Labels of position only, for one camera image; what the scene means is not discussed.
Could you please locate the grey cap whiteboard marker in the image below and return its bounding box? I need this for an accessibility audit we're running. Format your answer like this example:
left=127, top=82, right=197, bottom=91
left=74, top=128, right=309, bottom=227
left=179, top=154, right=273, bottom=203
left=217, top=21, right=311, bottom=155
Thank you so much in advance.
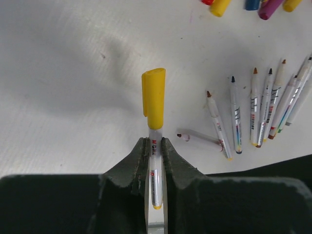
left=286, top=78, right=312, bottom=126

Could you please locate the blue marker cap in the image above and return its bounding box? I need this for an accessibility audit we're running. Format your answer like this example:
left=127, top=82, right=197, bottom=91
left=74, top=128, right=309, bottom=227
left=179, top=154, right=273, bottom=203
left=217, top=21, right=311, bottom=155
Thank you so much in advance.
left=244, top=0, right=260, bottom=11

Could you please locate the magenta marker cap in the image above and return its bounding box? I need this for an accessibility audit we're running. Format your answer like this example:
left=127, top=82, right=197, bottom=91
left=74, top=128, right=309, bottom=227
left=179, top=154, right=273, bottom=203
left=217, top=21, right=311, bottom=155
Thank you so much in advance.
left=258, top=0, right=283, bottom=20

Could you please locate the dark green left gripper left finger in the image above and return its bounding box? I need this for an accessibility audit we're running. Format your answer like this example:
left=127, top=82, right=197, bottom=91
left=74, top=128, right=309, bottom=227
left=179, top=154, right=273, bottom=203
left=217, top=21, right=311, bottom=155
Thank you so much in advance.
left=0, top=138, right=148, bottom=234

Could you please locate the brown cap marker pen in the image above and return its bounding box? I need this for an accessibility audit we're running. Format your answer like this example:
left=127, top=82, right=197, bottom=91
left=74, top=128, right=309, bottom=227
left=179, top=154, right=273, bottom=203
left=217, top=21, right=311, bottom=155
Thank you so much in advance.
left=277, top=56, right=312, bottom=133

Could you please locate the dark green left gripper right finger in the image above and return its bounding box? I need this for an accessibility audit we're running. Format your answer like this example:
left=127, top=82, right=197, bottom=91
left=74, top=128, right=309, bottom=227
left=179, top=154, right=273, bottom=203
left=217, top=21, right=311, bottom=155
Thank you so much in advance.
left=162, top=138, right=312, bottom=234

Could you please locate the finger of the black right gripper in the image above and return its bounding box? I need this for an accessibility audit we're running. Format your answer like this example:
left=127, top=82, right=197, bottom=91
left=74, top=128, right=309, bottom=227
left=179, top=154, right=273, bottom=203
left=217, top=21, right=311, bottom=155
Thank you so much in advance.
left=206, top=155, right=312, bottom=190

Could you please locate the yellow cap marker pen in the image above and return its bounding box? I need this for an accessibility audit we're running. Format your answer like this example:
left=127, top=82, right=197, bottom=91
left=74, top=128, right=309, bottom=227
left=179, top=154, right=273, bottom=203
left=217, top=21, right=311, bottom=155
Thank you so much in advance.
left=250, top=67, right=260, bottom=146

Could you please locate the blue cap marker pen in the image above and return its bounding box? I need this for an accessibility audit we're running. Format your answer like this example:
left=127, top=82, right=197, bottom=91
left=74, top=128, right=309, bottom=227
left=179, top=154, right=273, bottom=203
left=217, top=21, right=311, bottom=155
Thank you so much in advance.
left=230, top=76, right=243, bottom=154

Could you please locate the red cap marker group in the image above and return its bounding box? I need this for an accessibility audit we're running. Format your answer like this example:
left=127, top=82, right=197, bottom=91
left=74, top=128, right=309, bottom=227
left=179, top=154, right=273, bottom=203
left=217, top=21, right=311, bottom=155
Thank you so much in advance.
left=263, top=59, right=287, bottom=142

